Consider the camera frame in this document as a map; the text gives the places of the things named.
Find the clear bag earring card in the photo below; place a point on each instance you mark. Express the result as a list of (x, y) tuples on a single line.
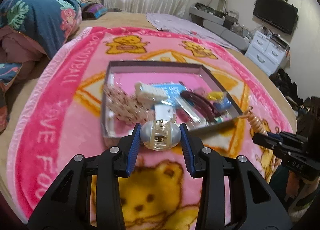
[(165, 113)]

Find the white drawer cabinet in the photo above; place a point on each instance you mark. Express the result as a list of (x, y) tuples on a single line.
[(268, 55)]

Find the maroon barrette hair clip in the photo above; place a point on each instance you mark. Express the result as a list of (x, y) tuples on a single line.
[(201, 104)]

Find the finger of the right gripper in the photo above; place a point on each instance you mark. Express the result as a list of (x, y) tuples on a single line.
[(275, 136), (265, 141)]

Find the blue hair clip pack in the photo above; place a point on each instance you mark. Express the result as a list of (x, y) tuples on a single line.
[(222, 105)]

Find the grey bed footboard bench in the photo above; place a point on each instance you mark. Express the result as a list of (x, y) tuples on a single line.
[(215, 25)]

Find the person's right hand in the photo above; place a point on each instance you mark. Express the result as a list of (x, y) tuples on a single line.
[(301, 189)]

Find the beige sheer bow hairclip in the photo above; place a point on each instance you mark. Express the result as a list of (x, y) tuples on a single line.
[(126, 108)]

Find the black television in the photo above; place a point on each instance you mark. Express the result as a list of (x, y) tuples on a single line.
[(277, 13)]

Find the white hairpin card packet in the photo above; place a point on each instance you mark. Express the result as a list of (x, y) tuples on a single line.
[(188, 109)]

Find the floral blue pink quilt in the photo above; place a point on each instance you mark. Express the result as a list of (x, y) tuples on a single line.
[(31, 29)]

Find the white claw hair clip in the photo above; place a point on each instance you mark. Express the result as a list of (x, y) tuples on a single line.
[(149, 95)]

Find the grey cardboard box tray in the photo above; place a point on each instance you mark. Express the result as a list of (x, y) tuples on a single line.
[(160, 87)]

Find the lilac bed sheet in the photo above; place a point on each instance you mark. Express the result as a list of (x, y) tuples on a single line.
[(173, 24)]

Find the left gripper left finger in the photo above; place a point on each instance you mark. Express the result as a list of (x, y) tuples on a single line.
[(85, 194)]

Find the pink teddy bear blanket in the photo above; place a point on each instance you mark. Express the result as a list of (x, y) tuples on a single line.
[(62, 118)]

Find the yellow hair clip packet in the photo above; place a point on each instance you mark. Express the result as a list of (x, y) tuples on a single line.
[(215, 96)]

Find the purple striped pillow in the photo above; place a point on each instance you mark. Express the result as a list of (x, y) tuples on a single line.
[(93, 11)]

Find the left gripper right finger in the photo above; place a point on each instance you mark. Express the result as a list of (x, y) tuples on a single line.
[(234, 195)]

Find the clear pearl claw clip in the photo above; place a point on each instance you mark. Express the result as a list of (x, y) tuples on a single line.
[(160, 135)]

